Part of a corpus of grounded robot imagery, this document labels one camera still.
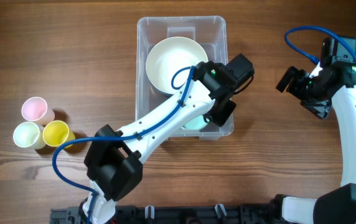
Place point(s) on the cream bowl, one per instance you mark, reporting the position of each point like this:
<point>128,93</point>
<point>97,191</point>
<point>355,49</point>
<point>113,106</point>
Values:
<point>166,60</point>

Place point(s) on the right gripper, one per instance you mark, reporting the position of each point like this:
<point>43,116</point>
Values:
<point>315,107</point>

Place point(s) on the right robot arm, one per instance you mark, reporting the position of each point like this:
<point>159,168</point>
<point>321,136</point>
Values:
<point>330,86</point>

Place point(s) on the clear plastic storage container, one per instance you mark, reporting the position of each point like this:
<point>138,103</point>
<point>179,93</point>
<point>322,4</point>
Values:
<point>209,32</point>

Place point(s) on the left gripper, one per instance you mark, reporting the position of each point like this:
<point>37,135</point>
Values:
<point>223,112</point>

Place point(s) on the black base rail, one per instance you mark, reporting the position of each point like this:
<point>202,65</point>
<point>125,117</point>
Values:
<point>242,214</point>

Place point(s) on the pale green cup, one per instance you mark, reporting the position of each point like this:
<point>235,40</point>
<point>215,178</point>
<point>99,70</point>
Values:
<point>29,135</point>

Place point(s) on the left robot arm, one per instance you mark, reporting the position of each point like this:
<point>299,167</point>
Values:
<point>115,159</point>

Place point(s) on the pink cup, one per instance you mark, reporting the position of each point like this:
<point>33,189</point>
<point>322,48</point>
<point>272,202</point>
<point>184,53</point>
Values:
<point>36,110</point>

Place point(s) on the mint green small bowl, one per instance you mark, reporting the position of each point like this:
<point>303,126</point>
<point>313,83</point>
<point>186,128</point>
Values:
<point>197,123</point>

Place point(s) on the yellow cup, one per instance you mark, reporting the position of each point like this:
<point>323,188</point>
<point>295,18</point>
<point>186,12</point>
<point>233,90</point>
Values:
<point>56,133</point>

